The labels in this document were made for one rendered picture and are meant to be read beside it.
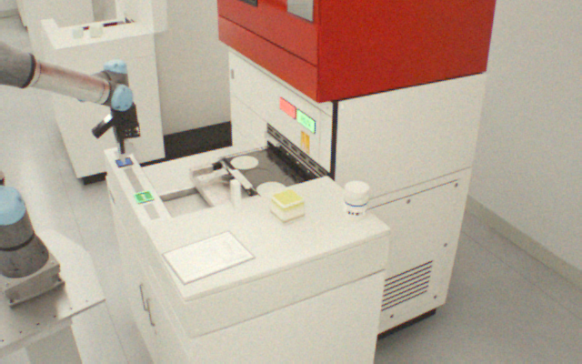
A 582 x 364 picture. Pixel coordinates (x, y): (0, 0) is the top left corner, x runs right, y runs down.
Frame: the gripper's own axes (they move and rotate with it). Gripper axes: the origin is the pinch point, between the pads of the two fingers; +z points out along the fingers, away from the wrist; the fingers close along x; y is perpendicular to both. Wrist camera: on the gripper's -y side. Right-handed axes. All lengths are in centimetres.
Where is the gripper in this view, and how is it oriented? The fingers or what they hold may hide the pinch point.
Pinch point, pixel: (121, 159)
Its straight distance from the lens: 200.9
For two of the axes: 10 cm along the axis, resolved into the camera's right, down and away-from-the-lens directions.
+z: -0.1, 8.8, 4.8
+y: 8.8, -2.3, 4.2
